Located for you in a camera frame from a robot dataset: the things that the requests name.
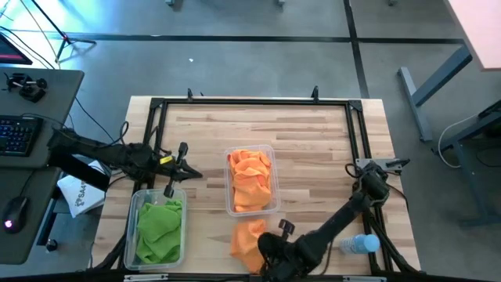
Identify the white printed bag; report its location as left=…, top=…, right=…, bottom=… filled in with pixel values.
left=57, top=174, right=107, bottom=219

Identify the clear plastic basket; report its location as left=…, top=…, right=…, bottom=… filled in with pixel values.
left=123, top=187, right=188, bottom=271
left=223, top=143, right=282, bottom=218

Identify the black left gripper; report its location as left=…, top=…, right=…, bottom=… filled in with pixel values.
left=155, top=141, right=204, bottom=199

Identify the silver bracket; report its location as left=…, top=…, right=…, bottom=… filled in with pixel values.
left=342, top=275, right=387, bottom=282
left=123, top=273, right=169, bottom=282

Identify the grey desk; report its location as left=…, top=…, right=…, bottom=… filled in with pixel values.
left=0, top=66, right=85, bottom=267

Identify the black computer mouse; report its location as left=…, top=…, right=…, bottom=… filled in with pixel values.
left=2, top=195, right=29, bottom=235

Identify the grey mounting plate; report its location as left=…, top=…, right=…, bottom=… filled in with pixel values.
left=355, top=157, right=404, bottom=172

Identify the black aluminium table frame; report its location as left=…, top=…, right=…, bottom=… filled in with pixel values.
left=92, top=86, right=424, bottom=282

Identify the black monitor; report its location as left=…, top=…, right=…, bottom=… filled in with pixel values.
left=0, top=33, right=33, bottom=67

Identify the pink table top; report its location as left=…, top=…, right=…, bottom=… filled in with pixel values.
left=445, top=0, right=501, bottom=71

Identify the blue-capped water bottle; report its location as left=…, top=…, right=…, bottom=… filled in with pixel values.
left=338, top=233, right=381, bottom=255

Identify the black tripod stand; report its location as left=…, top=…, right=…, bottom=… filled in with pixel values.
left=30, top=0, right=97, bottom=63

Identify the black clamp mount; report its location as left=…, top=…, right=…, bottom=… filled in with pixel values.
left=3, top=72, right=49, bottom=104

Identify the dark grey table frame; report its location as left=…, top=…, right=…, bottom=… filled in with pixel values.
left=432, top=97, right=501, bottom=228

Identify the black floor cable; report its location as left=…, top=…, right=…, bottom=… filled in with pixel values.
left=0, top=25, right=56, bottom=71

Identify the black keyboard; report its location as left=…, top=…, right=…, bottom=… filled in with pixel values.
left=0, top=114, right=44, bottom=157

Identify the grey table leg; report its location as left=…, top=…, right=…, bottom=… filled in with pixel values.
left=397, top=45, right=473, bottom=143

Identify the white cable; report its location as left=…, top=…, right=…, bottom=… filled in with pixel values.
left=437, top=113, right=478, bottom=170

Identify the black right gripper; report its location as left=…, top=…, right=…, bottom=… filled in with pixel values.
left=256, top=219, right=313, bottom=282

